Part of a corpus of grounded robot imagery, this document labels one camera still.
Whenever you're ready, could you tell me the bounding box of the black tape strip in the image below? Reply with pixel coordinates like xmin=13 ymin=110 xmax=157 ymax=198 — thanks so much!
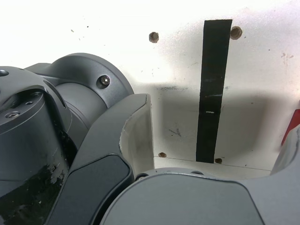
xmin=195 ymin=19 xmax=233 ymax=164

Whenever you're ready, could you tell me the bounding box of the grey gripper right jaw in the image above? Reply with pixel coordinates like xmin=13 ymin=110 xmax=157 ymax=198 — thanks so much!
xmin=100 ymin=126 xmax=300 ymax=225

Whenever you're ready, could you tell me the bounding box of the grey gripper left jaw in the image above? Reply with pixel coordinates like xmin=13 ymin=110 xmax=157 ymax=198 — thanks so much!
xmin=45 ymin=93 xmax=155 ymax=225

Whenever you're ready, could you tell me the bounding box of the red cube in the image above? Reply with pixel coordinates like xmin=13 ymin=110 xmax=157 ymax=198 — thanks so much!
xmin=280 ymin=100 xmax=300 ymax=146

